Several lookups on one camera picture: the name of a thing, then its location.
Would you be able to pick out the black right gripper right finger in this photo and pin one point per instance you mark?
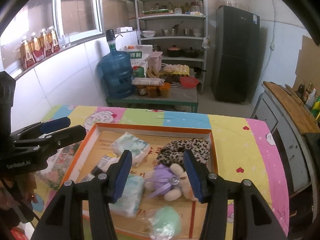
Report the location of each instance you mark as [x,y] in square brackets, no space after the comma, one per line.
[253,218]

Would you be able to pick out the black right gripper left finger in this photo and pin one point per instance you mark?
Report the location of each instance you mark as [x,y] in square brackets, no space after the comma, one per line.
[62,218]

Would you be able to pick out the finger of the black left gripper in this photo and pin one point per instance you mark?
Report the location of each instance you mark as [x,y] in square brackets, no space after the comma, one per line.
[53,139]
[53,126]

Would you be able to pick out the teddy bear purple dress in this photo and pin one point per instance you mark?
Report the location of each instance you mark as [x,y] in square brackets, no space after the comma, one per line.
[170,182]

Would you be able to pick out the green soft sponge ball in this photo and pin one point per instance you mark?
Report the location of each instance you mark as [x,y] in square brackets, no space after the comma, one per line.
[164,223]

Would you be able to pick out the person's left hand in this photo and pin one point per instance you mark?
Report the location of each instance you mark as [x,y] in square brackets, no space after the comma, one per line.
[17,196]

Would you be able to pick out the floral tissue box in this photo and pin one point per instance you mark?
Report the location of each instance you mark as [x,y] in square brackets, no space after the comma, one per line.
[58,165]

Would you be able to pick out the colourful cartoon table mat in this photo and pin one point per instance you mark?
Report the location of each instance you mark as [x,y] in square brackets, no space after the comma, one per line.
[242,149]

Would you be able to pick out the orange drink bottle pack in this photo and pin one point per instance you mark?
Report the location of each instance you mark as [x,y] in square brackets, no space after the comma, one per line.
[39,47]

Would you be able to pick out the white green tissue pack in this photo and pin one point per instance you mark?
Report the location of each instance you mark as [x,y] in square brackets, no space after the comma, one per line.
[138,147]

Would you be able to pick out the blue water jug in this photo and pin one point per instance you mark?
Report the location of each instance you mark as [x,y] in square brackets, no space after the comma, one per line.
[116,70]

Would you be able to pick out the leopard print cloth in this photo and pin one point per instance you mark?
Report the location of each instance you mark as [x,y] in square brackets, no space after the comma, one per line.
[173,152]

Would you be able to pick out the green dish soap bottle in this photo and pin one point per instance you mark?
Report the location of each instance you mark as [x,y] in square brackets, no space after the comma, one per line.
[316,108]

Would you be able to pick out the low green table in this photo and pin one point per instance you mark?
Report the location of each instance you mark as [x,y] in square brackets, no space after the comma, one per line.
[179,96]

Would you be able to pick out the egg tray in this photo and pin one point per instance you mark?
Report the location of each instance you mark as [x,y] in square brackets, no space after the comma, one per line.
[177,69]

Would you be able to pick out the red plastic basket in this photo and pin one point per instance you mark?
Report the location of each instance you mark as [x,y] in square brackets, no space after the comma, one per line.
[189,82]

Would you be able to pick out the grey metal shelf rack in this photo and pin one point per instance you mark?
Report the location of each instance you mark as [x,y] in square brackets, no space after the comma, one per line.
[179,28]

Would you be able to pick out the dark green refrigerator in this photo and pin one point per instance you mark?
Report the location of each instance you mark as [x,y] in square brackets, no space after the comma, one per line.
[236,54]

